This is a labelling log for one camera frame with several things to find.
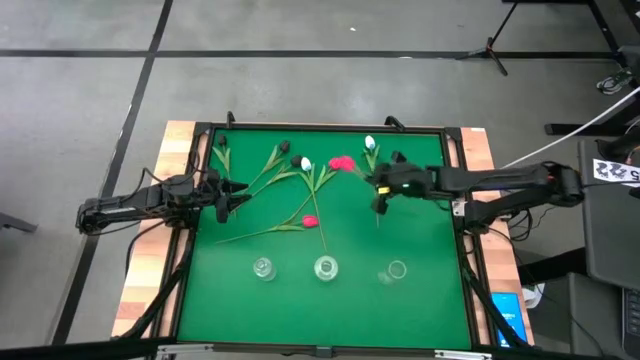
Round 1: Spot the smooth clear glass bottle vase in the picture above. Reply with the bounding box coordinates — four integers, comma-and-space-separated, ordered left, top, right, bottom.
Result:
377, 259, 408, 286

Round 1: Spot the green table mat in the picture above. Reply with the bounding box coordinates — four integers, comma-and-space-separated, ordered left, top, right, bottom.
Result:
177, 128, 474, 351

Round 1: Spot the dark grey cabinet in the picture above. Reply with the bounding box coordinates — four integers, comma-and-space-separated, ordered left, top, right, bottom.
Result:
567, 272, 626, 359

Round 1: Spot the person's shoe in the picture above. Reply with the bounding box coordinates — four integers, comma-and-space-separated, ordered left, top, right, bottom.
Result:
595, 68, 635, 97

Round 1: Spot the black keyboard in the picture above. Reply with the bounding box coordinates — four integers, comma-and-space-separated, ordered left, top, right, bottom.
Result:
621, 287, 640, 346

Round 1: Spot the black tripod stand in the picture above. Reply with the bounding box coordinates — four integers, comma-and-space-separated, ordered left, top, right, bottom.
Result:
453, 0, 522, 78

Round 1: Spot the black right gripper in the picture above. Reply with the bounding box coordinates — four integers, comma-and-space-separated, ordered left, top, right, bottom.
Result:
370, 150, 437, 201

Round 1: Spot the black desk foot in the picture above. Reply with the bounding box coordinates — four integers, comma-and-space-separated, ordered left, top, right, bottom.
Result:
516, 247, 590, 287

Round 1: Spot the black desk leg frame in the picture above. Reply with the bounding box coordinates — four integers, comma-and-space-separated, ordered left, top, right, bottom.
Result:
543, 0, 640, 137

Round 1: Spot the diamond-patterned clear glass vase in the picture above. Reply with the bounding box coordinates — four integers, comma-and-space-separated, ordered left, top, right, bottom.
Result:
313, 254, 340, 283

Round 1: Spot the white cable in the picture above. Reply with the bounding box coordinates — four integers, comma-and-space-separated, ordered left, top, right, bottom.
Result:
499, 85, 640, 170

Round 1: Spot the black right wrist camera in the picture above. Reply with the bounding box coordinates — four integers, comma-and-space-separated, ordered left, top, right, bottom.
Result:
371, 188, 390, 216

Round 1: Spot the grey stand foot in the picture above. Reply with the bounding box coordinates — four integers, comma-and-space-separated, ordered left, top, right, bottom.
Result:
0, 211, 39, 234

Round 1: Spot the grey desk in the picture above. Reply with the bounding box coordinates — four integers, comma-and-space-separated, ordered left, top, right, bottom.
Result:
577, 138, 640, 292

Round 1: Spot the white printed tag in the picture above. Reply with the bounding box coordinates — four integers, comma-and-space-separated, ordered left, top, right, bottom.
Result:
592, 157, 640, 188

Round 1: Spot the ribbed clear glass vase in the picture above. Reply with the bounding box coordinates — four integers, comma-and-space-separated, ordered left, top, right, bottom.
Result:
252, 256, 278, 282

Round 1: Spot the smartphone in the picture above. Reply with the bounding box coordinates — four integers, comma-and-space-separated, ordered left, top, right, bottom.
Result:
489, 291, 529, 349

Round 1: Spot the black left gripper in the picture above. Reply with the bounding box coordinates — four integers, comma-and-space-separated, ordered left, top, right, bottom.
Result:
201, 168, 253, 212

